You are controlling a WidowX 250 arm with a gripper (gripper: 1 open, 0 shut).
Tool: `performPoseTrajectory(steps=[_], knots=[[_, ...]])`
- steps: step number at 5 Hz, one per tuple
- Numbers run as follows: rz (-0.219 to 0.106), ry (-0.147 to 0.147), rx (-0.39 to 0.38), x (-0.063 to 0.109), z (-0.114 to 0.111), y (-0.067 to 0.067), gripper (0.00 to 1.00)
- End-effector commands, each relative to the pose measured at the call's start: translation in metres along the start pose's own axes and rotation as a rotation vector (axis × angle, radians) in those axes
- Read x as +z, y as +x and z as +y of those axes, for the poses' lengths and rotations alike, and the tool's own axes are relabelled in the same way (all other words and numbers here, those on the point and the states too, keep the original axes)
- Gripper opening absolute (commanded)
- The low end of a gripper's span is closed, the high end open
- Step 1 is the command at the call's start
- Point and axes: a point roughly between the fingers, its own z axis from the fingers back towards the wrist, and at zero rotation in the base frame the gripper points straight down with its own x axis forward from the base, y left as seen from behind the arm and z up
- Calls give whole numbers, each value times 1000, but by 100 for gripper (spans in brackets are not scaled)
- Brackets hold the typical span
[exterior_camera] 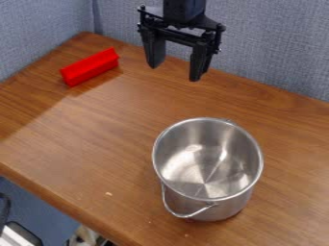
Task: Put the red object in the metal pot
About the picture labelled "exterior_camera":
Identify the white patterned object under table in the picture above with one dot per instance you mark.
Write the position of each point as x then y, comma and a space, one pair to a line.
85, 237

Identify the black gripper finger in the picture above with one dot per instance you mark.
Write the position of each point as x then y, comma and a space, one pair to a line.
199, 61
153, 42

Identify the stainless steel pot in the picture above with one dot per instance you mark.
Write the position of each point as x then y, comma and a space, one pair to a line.
208, 163

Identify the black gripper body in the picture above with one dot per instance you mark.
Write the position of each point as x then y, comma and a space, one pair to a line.
184, 14

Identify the red rectangular block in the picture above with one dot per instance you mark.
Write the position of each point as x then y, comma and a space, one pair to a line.
89, 67

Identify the black bag with strap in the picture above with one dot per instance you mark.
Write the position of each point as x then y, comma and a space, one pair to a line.
13, 234

